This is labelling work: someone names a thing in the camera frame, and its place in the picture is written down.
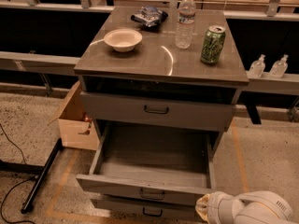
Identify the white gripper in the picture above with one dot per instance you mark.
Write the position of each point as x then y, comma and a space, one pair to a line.
214, 207

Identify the grey drawer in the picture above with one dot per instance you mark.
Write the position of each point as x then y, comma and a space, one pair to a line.
147, 209
150, 163
170, 113

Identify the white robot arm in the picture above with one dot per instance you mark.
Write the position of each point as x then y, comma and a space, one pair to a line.
257, 207

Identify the grey bottom drawer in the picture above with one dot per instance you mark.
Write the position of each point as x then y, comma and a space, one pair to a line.
147, 209

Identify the grey drawer cabinet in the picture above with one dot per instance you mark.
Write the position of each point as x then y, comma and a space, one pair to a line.
157, 69

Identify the grey top drawer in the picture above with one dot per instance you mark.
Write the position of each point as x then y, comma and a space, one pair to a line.
170, 113

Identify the cardboard box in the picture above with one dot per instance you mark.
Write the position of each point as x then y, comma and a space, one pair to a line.
75, 126

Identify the left sanitizer bottle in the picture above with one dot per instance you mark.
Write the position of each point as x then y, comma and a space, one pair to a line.
257, 67

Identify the sanitizer bottle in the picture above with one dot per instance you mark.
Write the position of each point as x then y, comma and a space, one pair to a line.
279, 67
257, 67

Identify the right sanitizer bottle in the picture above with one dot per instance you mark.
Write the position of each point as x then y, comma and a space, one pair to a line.
279, 67

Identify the green soda can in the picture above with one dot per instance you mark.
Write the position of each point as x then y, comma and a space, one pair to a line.
213, 44

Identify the black metal floor bar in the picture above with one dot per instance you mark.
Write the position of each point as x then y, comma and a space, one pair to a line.
39, 178

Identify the white bowl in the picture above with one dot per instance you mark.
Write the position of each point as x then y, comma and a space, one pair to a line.
123, 40

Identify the clear water bottle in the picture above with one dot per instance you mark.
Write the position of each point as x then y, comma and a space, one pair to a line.
185, 23

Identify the blue chip bag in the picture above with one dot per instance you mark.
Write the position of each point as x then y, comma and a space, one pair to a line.
149, 16

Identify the grey metal rail shelf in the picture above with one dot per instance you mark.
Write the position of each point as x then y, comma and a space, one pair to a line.
61, 65

